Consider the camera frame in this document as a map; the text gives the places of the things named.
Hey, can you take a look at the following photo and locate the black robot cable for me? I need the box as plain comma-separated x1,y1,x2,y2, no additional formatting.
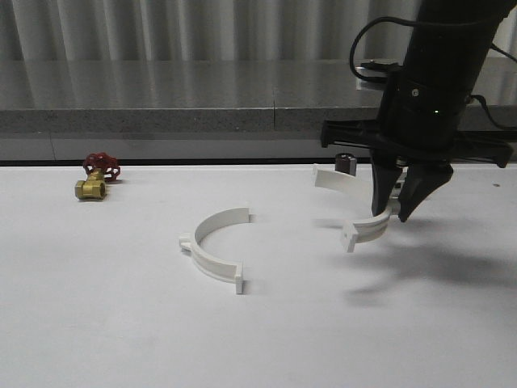
348,15,517,130

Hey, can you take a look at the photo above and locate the grey stone counter ledge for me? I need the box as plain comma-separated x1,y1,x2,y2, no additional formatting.
0,57,517,133

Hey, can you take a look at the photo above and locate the brass valve red handwheel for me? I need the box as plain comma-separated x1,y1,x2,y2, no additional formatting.
74,153,120,200

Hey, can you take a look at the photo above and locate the white circuit breaker red switch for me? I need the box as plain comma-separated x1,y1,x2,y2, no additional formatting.
389,170,407,213

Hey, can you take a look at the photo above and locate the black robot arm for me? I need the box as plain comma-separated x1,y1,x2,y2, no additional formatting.
321,1,515,221

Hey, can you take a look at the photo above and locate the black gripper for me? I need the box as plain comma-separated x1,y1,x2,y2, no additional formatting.
321,72,513,222

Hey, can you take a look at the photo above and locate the white half-ring pipe clamp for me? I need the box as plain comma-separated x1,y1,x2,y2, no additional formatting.
313,164,400,253
179,206,250,294

